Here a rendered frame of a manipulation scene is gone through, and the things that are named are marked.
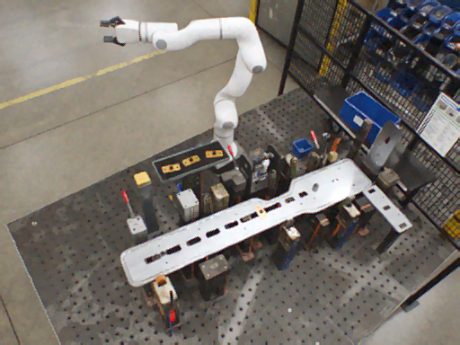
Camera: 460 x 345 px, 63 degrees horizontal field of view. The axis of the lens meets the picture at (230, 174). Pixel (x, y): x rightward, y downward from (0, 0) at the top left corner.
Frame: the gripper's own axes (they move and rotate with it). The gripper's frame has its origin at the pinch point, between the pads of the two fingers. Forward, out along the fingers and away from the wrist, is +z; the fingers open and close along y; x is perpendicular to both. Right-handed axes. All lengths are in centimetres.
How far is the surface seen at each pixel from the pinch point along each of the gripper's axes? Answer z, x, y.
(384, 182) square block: -141, 58, -46
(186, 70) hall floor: -47, -147, -213
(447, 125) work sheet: -169, 37, -20
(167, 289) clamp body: -23, 106, -33
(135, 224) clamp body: -9, 75, -42
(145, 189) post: -14, 58, -41
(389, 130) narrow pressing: -138, 37, -25
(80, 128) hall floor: 56, -63, -192
